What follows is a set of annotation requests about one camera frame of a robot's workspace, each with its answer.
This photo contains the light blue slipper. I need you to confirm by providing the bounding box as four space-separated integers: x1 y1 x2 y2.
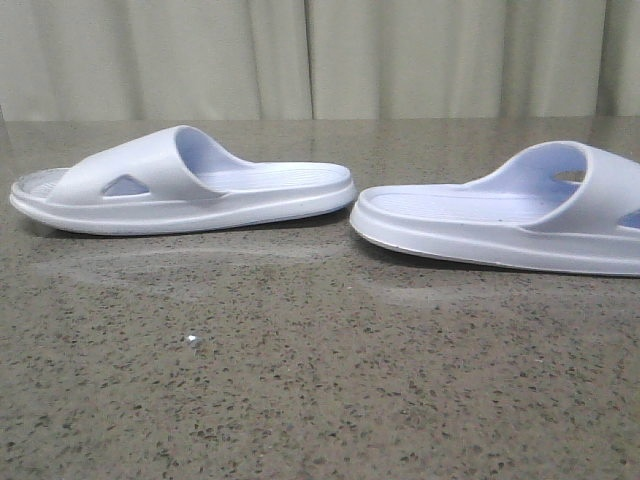
9 125 357 236
350 141 639 277

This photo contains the beige pleated curtain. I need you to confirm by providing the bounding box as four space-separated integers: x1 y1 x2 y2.
1 1 639 120

